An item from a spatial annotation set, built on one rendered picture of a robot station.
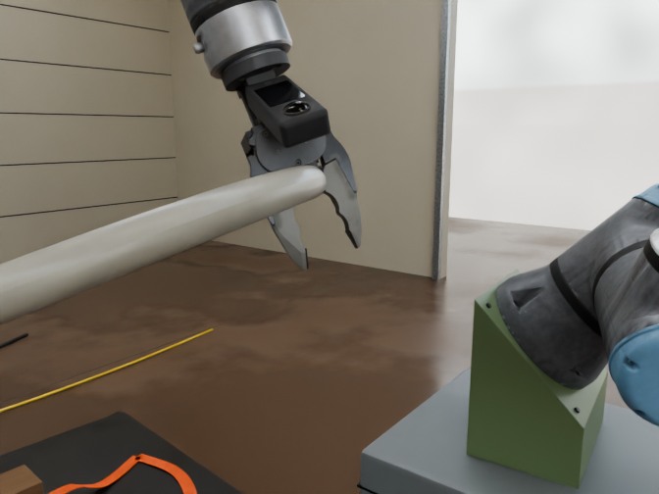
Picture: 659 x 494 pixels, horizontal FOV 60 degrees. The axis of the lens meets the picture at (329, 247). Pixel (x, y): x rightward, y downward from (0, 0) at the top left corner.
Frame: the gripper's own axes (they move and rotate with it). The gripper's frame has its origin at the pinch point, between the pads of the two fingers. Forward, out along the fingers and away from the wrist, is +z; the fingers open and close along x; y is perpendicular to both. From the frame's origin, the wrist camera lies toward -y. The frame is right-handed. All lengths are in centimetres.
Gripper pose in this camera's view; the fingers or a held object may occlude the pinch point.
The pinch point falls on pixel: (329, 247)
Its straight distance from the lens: 58.4
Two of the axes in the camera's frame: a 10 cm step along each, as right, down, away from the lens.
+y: -2.3, -0.1, 9.7
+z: 3.6, 9.3, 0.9
